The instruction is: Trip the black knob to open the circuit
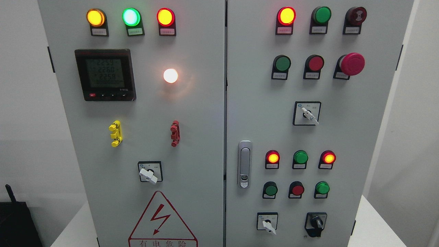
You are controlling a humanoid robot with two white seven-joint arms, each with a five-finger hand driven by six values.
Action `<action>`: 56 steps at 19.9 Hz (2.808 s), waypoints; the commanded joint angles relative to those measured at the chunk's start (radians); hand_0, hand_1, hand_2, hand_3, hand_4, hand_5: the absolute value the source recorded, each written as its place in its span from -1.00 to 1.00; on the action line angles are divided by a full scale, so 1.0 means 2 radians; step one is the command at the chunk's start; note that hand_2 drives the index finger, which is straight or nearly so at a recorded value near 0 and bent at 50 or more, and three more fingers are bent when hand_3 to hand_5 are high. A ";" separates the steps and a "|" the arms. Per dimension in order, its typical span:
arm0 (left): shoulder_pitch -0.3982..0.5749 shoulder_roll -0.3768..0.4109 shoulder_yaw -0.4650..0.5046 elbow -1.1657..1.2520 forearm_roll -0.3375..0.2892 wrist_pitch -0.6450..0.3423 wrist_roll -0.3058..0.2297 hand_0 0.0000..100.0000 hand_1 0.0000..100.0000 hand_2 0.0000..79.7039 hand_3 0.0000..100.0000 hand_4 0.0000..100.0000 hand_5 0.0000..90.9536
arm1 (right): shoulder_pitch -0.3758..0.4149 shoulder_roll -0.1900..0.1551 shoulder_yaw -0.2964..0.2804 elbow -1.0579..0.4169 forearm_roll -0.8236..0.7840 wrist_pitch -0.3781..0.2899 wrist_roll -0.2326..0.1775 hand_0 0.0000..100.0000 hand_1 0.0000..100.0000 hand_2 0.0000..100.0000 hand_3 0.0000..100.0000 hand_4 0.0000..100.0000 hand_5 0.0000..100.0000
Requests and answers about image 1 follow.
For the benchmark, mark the white selector switch upper right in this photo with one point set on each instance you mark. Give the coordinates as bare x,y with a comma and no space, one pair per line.
306,113

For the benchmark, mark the black digital power meter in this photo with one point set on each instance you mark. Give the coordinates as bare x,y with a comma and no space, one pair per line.
106,74

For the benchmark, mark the red lit indicator light left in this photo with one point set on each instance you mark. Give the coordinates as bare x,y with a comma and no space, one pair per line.
166,22

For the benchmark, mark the white selector switch lower right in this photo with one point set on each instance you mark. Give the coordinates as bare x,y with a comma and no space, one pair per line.
267,221

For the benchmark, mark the green push button upper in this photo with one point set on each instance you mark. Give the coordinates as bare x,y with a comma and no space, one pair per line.
280,67

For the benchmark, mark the grey cabinet door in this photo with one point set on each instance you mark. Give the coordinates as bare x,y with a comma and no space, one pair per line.
193,172
260,110

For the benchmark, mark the red emergency stop button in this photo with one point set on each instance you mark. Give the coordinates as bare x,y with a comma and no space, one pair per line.
349,65

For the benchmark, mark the red push button lower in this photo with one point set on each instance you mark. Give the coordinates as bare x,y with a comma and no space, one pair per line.
296,190

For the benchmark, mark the white selector switch left door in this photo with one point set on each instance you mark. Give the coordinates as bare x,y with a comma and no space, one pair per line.
150,171

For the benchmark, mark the grey right cabinet door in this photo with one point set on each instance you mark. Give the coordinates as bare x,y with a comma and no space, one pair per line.
260,110

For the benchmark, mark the white lit indicator light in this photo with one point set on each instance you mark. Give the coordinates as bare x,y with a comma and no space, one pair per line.
170,75

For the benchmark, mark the green indicator lower middle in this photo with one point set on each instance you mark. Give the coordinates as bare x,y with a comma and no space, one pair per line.
300,159

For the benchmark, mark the red push button upper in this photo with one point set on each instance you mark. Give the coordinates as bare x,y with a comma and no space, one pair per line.
313,66

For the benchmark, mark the red indicator lower right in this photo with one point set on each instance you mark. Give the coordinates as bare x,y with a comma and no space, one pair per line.
327,159

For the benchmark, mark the red push button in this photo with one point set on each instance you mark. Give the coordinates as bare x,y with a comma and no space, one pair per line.
313,66
296,190

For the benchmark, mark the green indicator bottom right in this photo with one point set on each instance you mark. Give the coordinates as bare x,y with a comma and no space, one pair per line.
321,190

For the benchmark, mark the dark red buzzer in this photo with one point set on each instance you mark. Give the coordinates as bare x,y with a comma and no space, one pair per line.
354,19

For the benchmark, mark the silver door handle lock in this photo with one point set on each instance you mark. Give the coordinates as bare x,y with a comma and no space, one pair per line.
244,163

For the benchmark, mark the red terminal post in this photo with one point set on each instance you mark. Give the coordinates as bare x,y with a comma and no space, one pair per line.
175,133

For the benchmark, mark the green indicator top right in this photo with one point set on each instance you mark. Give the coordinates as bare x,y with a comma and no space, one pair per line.
319,20

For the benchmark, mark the red lit indicator lower left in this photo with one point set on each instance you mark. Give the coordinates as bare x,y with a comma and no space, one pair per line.
272,160

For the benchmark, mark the red electrical warning sticker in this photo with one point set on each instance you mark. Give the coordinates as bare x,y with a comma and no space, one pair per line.
160,225

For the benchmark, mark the yellow terminal post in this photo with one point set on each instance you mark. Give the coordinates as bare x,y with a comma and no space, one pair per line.
116,133

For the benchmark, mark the green push button lower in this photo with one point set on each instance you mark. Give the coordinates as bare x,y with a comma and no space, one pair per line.
269,190

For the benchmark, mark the red lit indicator top right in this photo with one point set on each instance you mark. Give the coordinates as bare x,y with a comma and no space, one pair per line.
285,21

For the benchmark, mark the yellow indicator light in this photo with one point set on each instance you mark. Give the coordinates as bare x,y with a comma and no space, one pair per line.
98,22

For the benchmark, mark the green lit indicator light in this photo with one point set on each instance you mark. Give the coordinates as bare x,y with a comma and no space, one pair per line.
133,22

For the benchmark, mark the black rotary knob switch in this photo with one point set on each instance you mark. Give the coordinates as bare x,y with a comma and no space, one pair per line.
315,223

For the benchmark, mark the grey left cabinet door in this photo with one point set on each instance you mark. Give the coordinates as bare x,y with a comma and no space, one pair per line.
193,172

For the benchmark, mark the white selector switch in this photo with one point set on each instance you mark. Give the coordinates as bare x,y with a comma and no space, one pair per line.
267,221
306,113

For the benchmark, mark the green push button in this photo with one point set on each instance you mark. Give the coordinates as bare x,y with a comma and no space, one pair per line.
280,67
269,190

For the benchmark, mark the black box with antenna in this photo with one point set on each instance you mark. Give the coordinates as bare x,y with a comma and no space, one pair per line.
17,228

